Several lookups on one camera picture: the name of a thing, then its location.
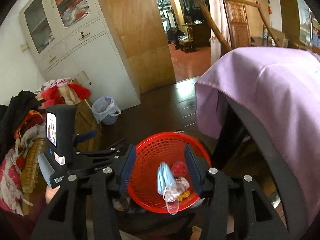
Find person's left hand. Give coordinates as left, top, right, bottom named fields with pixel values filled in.
left=45, top=186, right=60, bottom=204

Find red crumpled wrapper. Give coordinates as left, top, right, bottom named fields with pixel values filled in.
left=171, top=161, right=187, bottom=178

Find clear plastic candy wrapper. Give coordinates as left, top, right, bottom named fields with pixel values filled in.
left=163, top=177, right=190, bottom=203

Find pile of clothes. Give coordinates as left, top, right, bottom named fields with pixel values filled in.
left=1, top=77, right=95, bottom=215

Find red plastic mesh basket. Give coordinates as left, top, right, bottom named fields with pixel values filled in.
left=127, top=132, right=212, bottom=214

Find bin with white bag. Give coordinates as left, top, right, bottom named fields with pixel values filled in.
left=92, top=96, right=121, bottom=126

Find purple tablecloth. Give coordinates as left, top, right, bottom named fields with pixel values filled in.
left=195, top=47, right=319, bottom=222

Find white metal cabinet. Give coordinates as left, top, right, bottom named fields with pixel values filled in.
left=20, top=0, right=140, bottom=109

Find wooden chair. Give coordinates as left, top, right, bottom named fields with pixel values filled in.
left=194, top=0, right=281, bottom=55

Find pink floral curtain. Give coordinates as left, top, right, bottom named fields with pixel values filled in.
left=209, top=0, right=231, bottom=65

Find black table frame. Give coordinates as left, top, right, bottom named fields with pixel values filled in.
left=211, top=94, right=309, bottom=239

